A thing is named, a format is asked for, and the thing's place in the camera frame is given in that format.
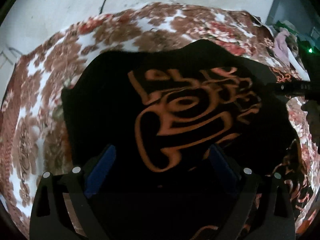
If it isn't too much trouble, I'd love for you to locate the brown floral blanket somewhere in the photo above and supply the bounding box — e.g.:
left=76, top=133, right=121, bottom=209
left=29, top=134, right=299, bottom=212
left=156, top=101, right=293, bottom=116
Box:
left=1, top=3, right=319, bottom=239

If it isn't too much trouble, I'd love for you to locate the pile of clothes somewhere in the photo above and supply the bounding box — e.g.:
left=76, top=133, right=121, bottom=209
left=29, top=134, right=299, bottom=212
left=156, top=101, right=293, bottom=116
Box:
left=273, top=20, right=308, bottom=75

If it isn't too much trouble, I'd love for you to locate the black garment with orange print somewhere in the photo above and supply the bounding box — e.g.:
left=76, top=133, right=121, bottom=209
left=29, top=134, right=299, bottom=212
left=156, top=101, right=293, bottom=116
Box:
left=61, top=40, right=306, bottom=239

